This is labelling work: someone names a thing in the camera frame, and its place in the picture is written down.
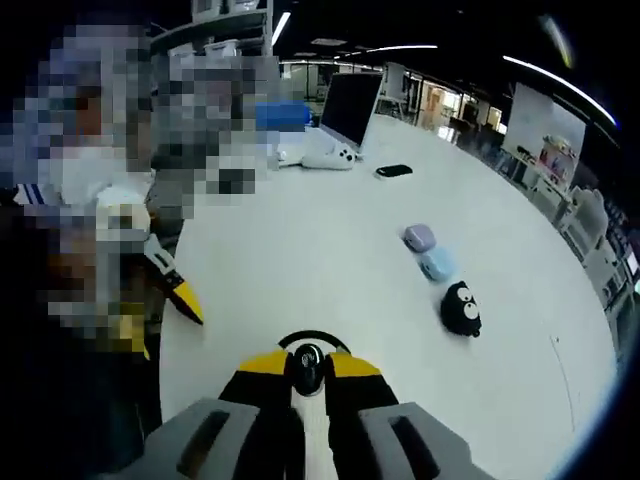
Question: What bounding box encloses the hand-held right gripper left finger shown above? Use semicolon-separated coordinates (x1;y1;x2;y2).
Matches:
142;349;292;480

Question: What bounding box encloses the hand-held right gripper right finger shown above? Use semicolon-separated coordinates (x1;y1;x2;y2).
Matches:
326;351;476;480

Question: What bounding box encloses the white table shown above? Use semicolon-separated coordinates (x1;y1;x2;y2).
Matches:
157;114;619;480

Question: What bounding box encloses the white storage shelf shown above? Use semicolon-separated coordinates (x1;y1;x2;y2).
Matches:
149;0;277;56

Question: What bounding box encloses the white game controller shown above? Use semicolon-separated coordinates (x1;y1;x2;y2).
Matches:
298;143;364;172

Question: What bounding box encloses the colourful display shelf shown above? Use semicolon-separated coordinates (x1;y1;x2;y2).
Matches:
537;132;582;189

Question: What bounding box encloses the straight ceiling light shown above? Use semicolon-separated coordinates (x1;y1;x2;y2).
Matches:
272;10;292;45

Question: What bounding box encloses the black phone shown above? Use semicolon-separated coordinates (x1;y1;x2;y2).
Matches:
374;163;414;180

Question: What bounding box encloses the white office chair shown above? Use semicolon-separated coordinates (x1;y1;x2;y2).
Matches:
569;187;610;239

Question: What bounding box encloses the open laptop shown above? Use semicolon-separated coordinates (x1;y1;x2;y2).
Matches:
318;72;387;154

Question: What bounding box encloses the curved ceiling light strip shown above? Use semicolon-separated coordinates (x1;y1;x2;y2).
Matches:
502;54;618;126

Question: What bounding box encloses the light blue earbud case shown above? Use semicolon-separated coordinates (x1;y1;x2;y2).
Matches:
418;247;458;284

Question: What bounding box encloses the black ear-hook earbud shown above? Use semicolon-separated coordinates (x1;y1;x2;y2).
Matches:
277;328;352;399

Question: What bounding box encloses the black googly-eyed earbud case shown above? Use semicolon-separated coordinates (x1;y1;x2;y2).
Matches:
438;280;485;338

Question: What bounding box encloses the purple earbud case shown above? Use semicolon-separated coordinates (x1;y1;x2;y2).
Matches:
402;222;438;254

